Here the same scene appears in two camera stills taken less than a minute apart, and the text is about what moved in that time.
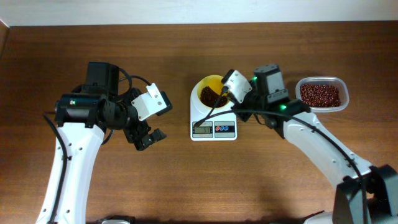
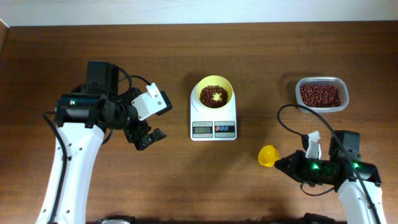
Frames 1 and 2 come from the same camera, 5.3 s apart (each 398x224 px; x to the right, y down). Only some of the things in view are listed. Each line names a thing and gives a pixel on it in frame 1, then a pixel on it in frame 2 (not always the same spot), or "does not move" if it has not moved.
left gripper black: (135, 135) does not move
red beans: (320, 95) does not move
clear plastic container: (323, 94) does not move
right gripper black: (240, 106) to (293, 168)
